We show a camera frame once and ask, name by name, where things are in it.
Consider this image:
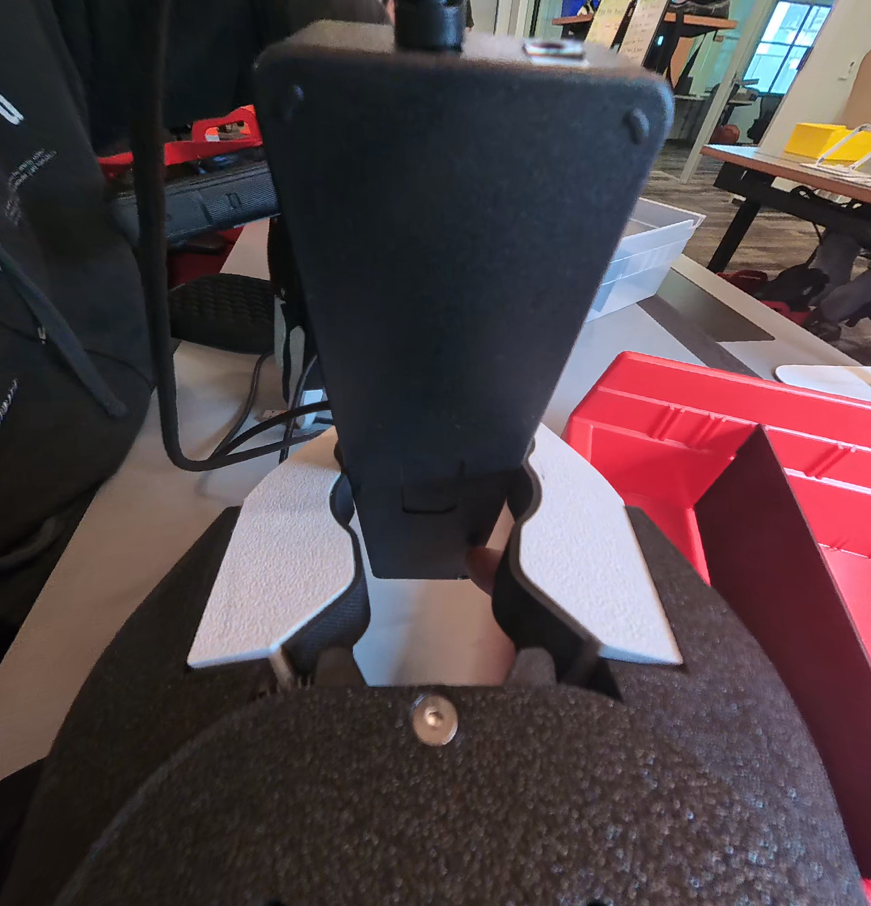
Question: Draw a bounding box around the white document stand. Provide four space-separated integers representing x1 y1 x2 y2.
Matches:
775 364 871 406

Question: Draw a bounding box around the small document board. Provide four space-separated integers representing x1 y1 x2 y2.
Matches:
584 0 636 48
620 0 671 62

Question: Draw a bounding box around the black bin divider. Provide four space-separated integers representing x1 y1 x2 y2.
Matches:
694 427 871 873

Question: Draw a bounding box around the red bag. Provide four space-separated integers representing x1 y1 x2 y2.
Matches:
717 268 830 321

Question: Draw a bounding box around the red handled tote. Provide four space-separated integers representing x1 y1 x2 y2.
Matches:
98 105 267 284

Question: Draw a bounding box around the background wooden table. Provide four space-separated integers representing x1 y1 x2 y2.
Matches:
701 145 871 273

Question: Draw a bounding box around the black standing desk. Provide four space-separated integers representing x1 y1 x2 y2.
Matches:
552 8 738 94

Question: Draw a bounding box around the red plastic bin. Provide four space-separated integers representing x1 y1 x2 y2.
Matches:
563 352 871 906

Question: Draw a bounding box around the yellow plastic bin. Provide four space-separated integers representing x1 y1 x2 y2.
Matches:
784 122 852 161

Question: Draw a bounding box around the clear acrylic holder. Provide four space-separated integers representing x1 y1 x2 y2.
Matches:
821 124 871 172

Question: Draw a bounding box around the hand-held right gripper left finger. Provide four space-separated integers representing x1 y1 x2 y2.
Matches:
186 428 373 688

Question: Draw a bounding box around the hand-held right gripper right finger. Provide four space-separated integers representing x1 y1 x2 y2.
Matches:
492 425 684 702

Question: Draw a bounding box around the black braided cable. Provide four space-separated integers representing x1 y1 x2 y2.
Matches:
127 0 473 474

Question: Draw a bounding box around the clear plastic bin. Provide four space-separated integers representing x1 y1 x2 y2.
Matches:
584 198 707 323

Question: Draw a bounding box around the black USB hub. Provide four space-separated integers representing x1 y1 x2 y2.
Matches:
253 20 676 581

